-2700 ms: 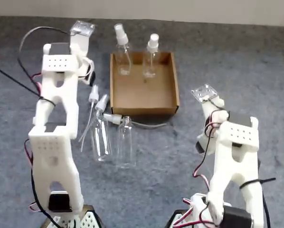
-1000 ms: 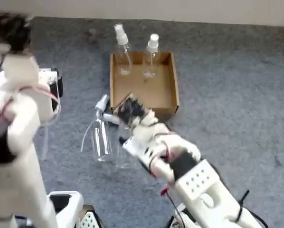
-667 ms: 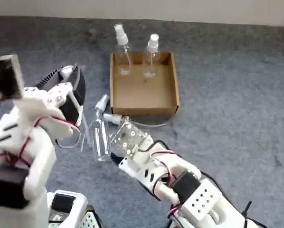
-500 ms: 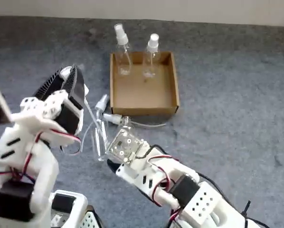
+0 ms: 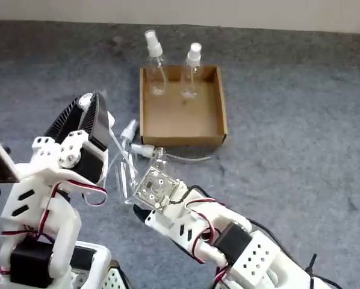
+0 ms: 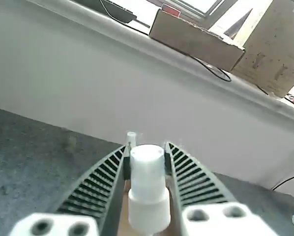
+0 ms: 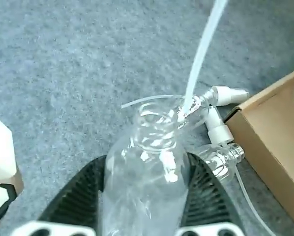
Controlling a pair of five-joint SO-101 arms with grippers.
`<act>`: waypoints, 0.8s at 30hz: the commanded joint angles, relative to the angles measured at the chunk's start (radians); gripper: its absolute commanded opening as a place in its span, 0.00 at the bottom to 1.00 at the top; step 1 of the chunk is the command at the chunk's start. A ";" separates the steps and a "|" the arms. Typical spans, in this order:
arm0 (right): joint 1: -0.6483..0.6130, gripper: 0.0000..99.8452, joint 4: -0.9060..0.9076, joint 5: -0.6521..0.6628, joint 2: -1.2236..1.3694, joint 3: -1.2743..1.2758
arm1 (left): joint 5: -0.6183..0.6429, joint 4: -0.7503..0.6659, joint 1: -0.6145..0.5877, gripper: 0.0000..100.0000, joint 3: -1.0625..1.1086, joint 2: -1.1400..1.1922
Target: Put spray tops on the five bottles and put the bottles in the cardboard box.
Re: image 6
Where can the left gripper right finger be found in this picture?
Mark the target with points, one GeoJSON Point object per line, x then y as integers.
{"type": "Point", "coordinates": [198, 182]}

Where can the large cardboard box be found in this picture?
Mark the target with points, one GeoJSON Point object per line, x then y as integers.
{"type": "Point", "coordinates": [272, 46]}

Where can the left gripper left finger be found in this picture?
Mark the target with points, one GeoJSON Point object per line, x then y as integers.
{"type": "Point", "coordinates": [93, 186]}

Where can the flat cardboard box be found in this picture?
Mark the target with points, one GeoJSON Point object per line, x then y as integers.
{"type": "Point", "coordinates": [196, 40]}

